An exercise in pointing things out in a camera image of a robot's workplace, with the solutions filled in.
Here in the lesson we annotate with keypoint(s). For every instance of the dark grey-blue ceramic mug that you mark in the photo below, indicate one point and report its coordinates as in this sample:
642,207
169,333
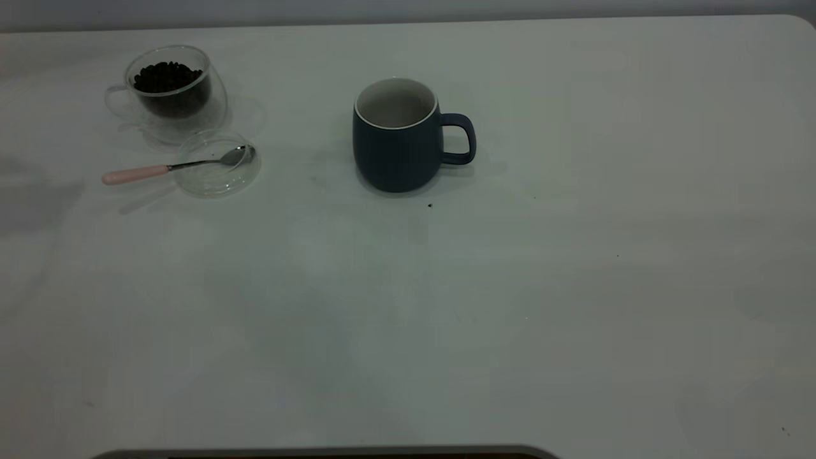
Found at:
395,156

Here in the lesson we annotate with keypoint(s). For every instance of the clear round glass lid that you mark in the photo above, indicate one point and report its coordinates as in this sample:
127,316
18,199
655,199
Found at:
217,182

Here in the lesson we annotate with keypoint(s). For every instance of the dark coffee beans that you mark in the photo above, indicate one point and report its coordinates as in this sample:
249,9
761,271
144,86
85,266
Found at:
169,86

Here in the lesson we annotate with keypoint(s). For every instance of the clear double-wall glass cup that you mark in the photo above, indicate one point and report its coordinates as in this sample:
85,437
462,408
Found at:
191,124

